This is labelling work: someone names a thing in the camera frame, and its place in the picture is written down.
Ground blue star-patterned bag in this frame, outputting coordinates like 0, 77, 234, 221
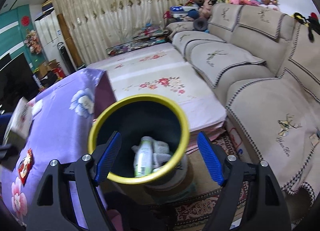
170, 6, 193, 15

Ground dark round cushion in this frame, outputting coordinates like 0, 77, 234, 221
194, 18, 209, 32

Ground white bottle with green label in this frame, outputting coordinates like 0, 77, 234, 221
134, 136, 157, 178

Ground glass coffee table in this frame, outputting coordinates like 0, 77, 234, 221
106, 27, 170, 57

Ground large black television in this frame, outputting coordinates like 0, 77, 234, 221
0, 53, 39, 111

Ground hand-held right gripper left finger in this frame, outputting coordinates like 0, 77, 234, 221
26, 131, 122, 231

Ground artificial flower decoration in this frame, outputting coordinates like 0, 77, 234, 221
24, 29, 42, 55

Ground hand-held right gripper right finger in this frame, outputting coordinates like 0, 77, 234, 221
197, 131, 292, 231

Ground beige sofa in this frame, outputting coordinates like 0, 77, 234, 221
166, 3, 320, 224

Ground open cardboard boxes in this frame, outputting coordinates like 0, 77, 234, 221
32, 59, 59, 74

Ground beige curtain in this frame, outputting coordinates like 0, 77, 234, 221
52, 0, 192, 67

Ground black bin with yellow rim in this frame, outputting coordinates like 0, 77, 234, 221
87, 94, 190, 185

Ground black tower fan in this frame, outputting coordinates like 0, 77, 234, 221
57, 42, 72, 72

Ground black and yellow plush toy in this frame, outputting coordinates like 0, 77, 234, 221
292, 12, 320, 43

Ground pink floral mat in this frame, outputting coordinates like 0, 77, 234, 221
86, 43, 227, 154

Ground patterned red rug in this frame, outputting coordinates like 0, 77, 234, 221
147, 131, 250, 230

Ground white tissue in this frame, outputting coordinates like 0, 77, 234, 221
131, 141, 173, 169

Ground pink drink carton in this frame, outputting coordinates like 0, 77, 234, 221
4, 97, 33, 145

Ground red snack packet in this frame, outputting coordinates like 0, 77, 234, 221
18, 148, 34, 186

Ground round beige stool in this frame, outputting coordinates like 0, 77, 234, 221
145, 156, 194, 194

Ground purple floral blanket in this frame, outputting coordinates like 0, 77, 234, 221
0, 68, 118, 231

